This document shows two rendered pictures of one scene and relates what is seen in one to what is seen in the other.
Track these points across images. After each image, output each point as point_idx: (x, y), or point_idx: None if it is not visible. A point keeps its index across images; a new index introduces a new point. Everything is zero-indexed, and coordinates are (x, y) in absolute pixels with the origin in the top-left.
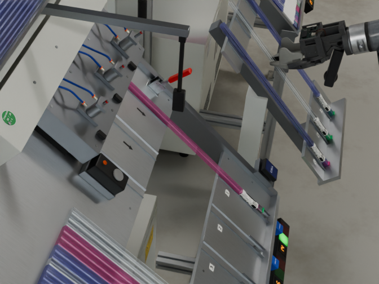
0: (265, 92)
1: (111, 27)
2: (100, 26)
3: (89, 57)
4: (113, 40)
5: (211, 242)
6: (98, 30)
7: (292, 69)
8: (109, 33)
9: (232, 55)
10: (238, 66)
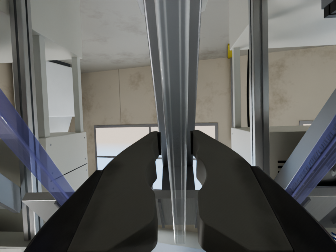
0: (201, 0)
1: (320, 222)
2: (327, 225)
3: None
4: None
5: None
6: (334, 225)
7: (275, 184)
8: (331, 222)
9: (312, 214)
10: (332, 201)
